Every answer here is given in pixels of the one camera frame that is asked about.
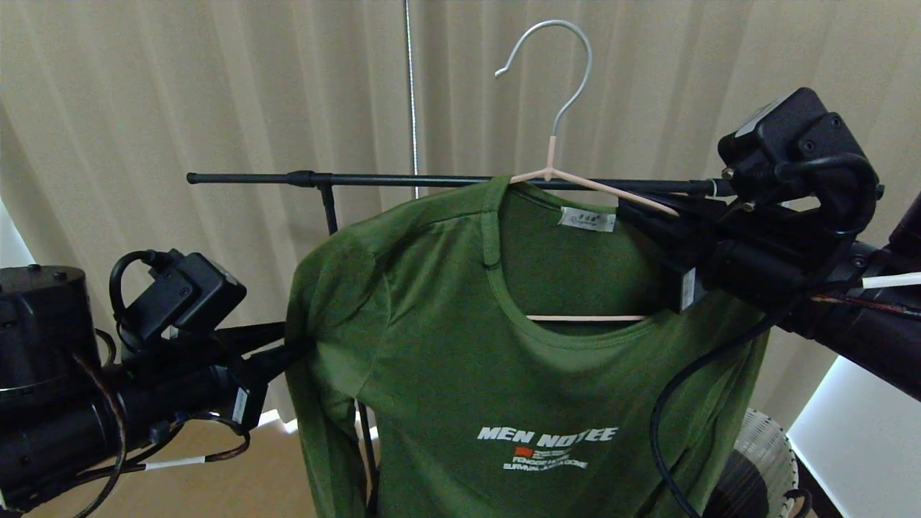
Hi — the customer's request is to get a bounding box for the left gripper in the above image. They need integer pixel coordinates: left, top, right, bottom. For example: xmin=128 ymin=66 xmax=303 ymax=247
xmin=108 ymin=322 xmax=314 ymax=450

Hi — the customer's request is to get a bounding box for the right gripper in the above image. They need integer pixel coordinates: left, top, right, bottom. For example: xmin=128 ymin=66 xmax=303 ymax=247
xmin=658 ymin=230 xmax=828 ymax=314

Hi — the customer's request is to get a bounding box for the green printed t-shirt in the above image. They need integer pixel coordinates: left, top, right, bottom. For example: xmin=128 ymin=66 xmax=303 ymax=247
xmin=284 ymin=175 xmax=769 ymax=518

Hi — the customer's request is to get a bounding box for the pink clothes hanger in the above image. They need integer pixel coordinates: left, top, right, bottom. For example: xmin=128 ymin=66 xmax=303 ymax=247
xmin=494 ymin=19 xmax=681 ymax=322

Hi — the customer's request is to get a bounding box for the black clothes rack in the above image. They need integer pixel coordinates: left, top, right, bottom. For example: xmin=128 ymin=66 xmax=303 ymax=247
xmin=186 ymin=171 xmax=886 ymax=518

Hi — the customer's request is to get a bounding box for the white laundry basket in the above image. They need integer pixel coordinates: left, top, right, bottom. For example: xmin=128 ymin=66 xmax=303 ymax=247
xmin=709 ymin=409 xmax=812 ymax=518

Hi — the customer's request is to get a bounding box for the beige curtain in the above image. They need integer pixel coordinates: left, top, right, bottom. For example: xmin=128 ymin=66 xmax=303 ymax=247
xmin=0 ymin=0 xmax=921 ymax=432

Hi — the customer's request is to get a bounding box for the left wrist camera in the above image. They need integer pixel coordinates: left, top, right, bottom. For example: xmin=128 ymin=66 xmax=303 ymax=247
xmin=108 ymin=248 xmax=248 ymax=355

